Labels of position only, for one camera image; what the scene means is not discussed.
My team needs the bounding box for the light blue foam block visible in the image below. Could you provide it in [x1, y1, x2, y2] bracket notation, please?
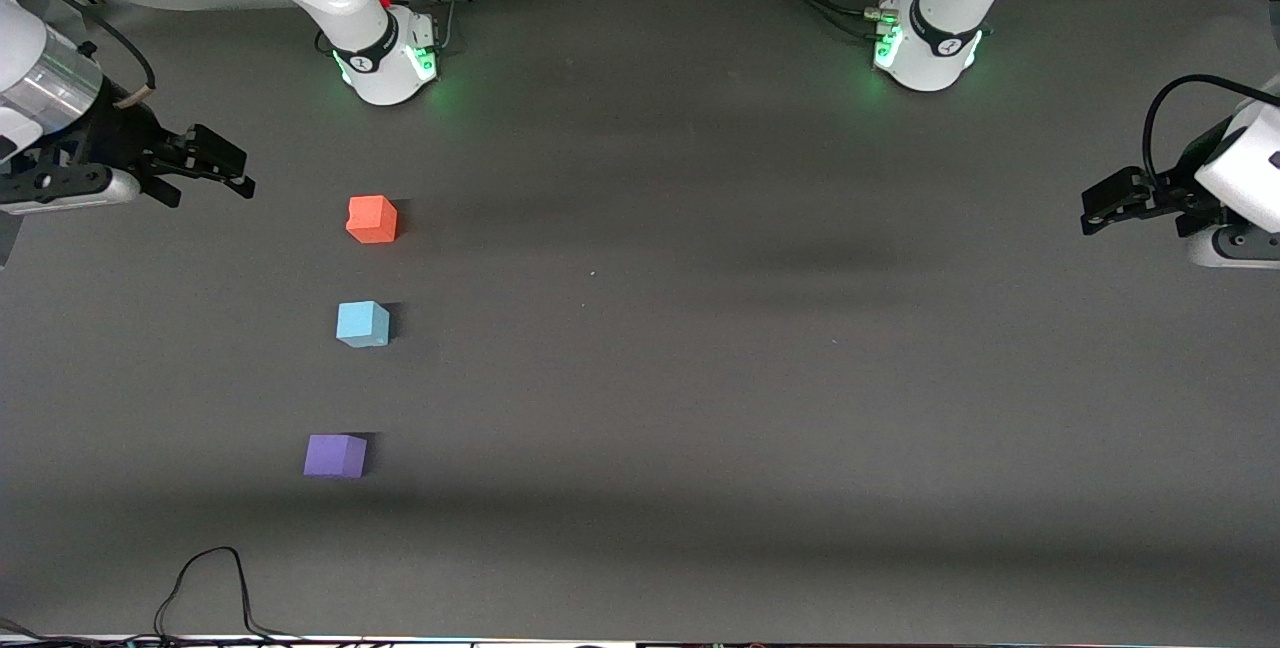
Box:
[335, 300, 391, 349]

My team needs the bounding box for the orange foam block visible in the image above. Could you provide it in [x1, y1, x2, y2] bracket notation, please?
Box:
[346, 195, 399, 245]

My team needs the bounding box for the purple foam block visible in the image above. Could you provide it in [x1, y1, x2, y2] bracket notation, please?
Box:
[303, 433, 369, 480]

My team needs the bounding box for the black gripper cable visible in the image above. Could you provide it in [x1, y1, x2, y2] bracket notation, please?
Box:
[1142, 74, 1280, 191]
[0, 0, 158, 111]

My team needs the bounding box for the thin black loose cable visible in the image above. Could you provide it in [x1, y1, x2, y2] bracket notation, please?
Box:
[0, 546, 331, 648]

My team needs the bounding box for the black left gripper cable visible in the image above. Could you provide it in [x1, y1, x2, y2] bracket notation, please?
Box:
[1142, 74, 1280, 191]

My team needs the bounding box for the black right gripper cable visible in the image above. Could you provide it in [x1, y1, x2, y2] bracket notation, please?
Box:
[0, 0, 158, 111]

